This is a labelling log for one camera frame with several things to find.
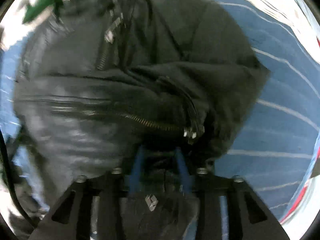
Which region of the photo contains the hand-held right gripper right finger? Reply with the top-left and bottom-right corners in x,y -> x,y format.
175,147 -> 290,240

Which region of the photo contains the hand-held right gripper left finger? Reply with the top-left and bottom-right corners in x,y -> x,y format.
29,145 -> 146,240

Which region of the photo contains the black zippered jacket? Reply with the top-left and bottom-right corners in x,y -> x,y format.
11,0 -> 272,240

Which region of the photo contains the blue striped bed sheet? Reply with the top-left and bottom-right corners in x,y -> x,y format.
0,0 -> 320,240

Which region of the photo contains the green blurred object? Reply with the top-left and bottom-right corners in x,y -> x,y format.
22,0 -> 92,24

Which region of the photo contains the black cable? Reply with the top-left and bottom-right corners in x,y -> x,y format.
0,130 -> 38,227

